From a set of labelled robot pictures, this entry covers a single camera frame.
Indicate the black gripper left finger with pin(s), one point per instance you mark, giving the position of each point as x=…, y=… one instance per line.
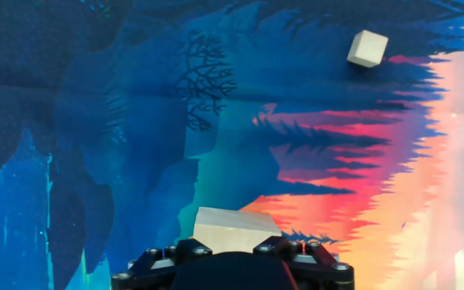
x=143, y=270

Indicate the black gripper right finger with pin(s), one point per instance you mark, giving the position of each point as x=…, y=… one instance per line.
x=320, y=266

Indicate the large wooden cube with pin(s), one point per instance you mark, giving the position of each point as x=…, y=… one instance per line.
x=232, y=229

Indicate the forest sunset printed cloth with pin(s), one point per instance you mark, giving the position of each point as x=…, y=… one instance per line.
x=135, y=121

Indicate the small wooden cube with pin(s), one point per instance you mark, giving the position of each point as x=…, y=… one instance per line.
x=367, y=48

